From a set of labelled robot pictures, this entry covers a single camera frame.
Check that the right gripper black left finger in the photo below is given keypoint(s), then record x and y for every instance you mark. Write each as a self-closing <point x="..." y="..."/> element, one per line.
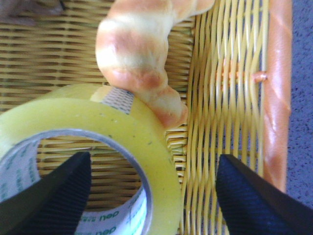
<point x="52" y="206"/>

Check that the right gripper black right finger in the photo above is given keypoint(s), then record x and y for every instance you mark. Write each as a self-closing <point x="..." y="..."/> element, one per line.
<point x="252" y="206"/>

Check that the yellow packing tape roll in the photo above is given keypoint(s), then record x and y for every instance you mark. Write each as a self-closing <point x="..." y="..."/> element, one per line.
<point x="111" y="116"/>

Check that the yellow wicker basket orange rim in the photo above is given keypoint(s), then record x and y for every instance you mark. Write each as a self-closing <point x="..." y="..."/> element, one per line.
<point x="231" y="65"/>

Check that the toy croissant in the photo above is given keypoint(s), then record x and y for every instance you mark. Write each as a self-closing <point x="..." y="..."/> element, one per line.
<point x="132" y="47"/>

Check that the brown toy animal figurine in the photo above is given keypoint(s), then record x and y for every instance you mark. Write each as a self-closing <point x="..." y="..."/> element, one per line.
<point x="10" y="11"/>

